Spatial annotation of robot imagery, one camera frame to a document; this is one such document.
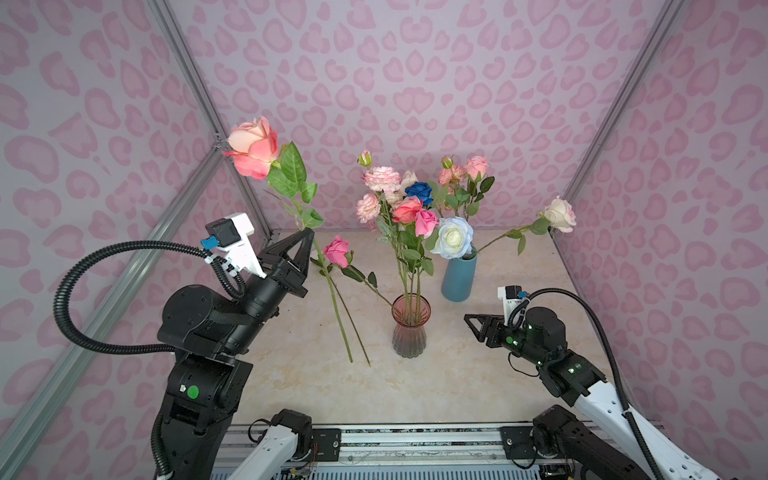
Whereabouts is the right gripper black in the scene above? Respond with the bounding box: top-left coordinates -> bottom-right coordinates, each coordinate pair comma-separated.
462,314 -> 548,368

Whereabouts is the magenta rose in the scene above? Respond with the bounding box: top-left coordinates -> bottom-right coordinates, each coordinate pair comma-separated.
414,209 -> 439,323
310,235 -> 393,366

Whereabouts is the teal ceramic vase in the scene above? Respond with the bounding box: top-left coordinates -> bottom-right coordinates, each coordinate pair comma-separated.
441,247 -> 478,303

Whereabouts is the dark red glass vase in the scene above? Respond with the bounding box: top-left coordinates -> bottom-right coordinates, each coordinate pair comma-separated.
391,293 -> 432,358

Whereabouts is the light blue white rose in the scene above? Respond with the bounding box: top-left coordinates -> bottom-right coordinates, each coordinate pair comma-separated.
430,217 -> 474,260

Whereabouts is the salmon pink rose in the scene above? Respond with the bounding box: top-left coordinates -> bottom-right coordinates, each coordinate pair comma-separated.
223,116 -> 355,364

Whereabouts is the pink peony flower stem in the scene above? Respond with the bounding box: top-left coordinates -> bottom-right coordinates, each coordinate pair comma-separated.
356,150 -> 406,285

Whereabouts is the peach spray rose branch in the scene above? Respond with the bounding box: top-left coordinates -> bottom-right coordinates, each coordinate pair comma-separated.
384,189 -> 406,208

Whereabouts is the dark blue small flower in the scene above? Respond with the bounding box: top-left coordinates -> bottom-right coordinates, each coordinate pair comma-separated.
405,182 -> 433,207

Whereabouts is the pink spray rose branch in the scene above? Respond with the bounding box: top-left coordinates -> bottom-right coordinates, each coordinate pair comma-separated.
433,156 -> 495,220

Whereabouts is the large cream peach rose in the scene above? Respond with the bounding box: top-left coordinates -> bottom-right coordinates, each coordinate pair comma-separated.
400,170 -> 418,190

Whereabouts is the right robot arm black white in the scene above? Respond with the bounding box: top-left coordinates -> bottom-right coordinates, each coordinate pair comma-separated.
464,307 -> 718,479

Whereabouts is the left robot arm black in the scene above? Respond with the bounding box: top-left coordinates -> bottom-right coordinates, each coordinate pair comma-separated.
150,228 -> 315,479

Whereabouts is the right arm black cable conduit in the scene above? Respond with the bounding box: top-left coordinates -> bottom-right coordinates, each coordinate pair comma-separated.
521,287 -> 667,480

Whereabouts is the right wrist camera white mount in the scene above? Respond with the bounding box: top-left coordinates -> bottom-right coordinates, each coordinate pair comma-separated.
497,285 -> 527,326

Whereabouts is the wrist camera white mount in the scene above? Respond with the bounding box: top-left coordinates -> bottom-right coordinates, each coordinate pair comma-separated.
497,285 -> 527,326
201,213 -> 266,278

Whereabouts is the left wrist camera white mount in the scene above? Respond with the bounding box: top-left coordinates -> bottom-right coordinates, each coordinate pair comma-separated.
201,213 -> 266,278

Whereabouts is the aluminium rail base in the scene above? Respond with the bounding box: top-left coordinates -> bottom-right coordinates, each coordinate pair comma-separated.
209,421 -> 661,480

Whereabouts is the aluminium corner frame post left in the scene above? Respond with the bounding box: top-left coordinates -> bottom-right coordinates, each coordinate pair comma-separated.
146,0 -> 273,240

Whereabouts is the aluminium corner frame post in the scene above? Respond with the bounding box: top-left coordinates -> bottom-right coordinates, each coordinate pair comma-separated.
564,0 -> 689,206
146,0 -> 273,240

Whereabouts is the aluminium diagonal frame bar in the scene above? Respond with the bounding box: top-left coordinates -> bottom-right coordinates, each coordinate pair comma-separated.
0,140 -> 229,469

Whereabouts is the aluminium corner frame post right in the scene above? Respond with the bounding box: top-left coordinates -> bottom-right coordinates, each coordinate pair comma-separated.
564,0 -> 689,206

